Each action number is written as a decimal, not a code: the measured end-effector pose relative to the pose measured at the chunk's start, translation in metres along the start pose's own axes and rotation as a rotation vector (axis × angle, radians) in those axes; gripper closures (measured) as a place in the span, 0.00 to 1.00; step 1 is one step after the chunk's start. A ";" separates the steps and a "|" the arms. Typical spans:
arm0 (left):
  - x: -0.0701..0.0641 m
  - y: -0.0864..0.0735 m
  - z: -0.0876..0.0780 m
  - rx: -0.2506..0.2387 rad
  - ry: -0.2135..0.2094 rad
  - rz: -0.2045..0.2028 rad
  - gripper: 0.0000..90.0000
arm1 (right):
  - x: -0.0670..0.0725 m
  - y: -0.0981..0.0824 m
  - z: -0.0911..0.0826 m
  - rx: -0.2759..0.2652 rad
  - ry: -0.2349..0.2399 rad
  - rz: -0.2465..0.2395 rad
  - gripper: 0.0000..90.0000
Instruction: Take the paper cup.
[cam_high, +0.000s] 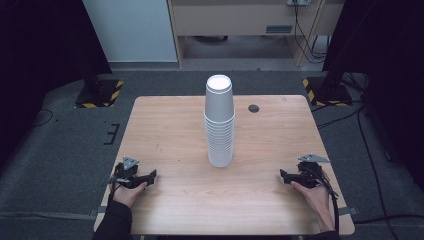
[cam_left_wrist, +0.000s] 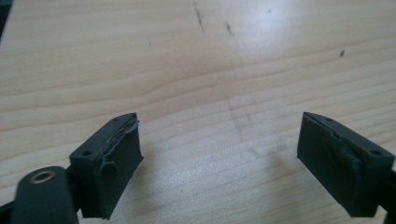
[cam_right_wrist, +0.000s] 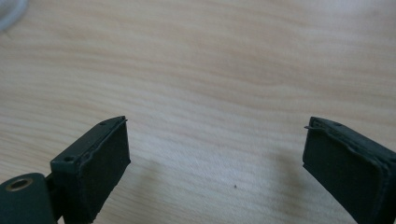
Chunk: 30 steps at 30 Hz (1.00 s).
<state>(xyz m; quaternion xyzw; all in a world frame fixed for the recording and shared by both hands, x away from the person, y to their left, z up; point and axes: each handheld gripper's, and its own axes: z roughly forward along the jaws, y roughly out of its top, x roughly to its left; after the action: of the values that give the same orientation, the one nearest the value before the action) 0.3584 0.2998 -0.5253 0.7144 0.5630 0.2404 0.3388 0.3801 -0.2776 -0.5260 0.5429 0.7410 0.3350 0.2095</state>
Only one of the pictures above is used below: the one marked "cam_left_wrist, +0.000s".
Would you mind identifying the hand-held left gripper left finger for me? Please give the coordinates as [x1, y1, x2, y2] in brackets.
[68, 112, 145, 220]

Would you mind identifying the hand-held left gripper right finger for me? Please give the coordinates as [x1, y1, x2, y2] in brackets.
[296, 111, 396, 218]

